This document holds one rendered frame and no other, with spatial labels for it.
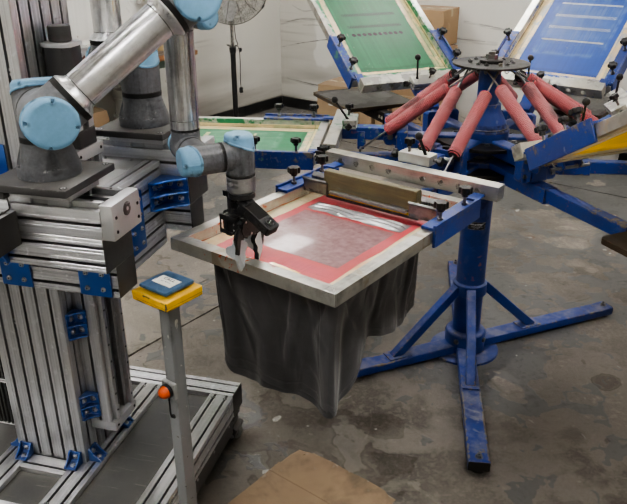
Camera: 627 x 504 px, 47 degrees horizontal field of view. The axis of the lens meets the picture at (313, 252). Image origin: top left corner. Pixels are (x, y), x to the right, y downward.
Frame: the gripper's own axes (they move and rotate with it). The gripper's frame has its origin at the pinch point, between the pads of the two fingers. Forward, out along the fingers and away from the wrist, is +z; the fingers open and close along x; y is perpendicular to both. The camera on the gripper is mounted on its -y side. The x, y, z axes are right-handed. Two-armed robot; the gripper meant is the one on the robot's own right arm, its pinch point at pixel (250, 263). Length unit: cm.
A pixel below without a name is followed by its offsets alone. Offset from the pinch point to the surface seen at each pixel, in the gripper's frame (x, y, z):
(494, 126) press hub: -137, -6, -9
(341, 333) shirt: -12.9, -20.8, 20.3
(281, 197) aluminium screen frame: -44, 25, 0
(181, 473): 21, 11, 63
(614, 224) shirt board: -103, -65, 6
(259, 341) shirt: -7.8, 5.0, 29.9
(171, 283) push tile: 19.2, 10.0, 1.1
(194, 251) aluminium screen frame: 1.9, 19.4, 1.0
